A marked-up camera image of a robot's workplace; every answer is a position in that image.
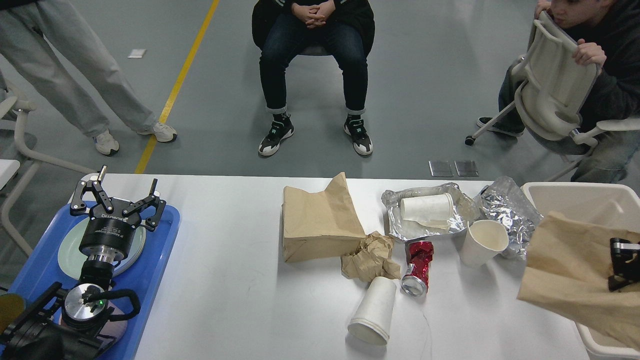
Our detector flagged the aluminium foil tray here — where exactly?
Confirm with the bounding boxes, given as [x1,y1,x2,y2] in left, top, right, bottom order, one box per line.
[381,182,482,242]

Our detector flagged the beige plastic bin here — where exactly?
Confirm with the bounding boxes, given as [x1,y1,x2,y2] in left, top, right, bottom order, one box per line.
[521,182,640,360]

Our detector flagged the white paper cup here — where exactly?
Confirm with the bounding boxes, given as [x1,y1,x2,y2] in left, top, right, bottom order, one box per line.
[347,276,397,346]
[459,219,509,268]

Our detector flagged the white office chair right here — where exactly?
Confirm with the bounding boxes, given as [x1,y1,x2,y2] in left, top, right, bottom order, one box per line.
[465,12,639,182]

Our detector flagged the seated person dark jeans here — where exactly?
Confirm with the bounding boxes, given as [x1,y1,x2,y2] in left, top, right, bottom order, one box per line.
[251,0,376,158]

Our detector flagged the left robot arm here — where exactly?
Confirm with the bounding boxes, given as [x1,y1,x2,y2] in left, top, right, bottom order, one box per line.
[1,166,166,360]

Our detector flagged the blue plastic tray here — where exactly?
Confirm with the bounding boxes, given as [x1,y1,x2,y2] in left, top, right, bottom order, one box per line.
[9,204,181,360]

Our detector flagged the paper cup in foil tray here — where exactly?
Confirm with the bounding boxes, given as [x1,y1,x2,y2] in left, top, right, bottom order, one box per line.
[399,193,454,227]

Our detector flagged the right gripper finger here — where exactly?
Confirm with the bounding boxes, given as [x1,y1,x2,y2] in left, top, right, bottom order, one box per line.
[607,237,640,292]

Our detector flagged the crumpled brown paper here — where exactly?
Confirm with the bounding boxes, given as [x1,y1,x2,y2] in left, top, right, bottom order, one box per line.
[341,231,402,283]

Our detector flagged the lying white paper cup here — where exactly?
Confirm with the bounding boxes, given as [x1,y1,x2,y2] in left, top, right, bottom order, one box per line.
[347,276,397,346]

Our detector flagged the floor socket plate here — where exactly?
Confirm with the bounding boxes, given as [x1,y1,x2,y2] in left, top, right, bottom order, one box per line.
[454,161,479,177]
[429,161,453,178]

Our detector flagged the green plate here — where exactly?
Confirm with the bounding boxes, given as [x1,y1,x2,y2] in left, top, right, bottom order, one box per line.
[58,218,147,280]

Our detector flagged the dark teal cup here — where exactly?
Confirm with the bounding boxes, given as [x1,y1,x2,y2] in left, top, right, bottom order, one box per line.
[0,293,26,334]

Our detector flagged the white paper scrap on floor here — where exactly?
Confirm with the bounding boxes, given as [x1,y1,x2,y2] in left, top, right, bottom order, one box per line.
[127,48,147,59]

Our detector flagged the large brown paper bag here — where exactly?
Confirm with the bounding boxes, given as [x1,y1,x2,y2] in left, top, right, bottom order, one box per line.
[282,172,366,263]

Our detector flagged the pink mug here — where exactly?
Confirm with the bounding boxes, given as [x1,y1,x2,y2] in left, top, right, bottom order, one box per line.
[60,305,129,343]

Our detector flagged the floor socket plate left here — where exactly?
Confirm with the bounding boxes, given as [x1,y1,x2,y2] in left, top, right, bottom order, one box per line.
[429,161,453,178]

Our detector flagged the chair under middle person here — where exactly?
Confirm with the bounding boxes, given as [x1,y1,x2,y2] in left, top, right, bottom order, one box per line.
[298,43,331,57]

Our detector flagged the seated person on right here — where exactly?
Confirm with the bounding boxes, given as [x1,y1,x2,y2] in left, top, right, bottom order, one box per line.
[476,0,640,184]

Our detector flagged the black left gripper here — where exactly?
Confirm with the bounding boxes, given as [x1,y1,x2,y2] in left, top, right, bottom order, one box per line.
[70,165,167,262]

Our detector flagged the floor socket plate right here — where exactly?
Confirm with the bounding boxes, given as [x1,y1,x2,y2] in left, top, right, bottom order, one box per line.
[454,161,479,177]

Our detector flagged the pink plate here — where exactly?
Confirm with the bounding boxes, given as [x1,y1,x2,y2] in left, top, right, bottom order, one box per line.
[112,244,144,277]

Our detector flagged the standing person grey trousers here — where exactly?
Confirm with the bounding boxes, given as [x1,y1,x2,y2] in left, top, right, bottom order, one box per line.
[0,0,179,157]

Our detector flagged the aluminium foil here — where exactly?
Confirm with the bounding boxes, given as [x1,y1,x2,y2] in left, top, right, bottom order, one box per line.
[474,176,543,260]

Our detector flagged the crushed red can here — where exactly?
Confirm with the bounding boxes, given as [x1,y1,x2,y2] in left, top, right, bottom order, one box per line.
[401,239,434,297]

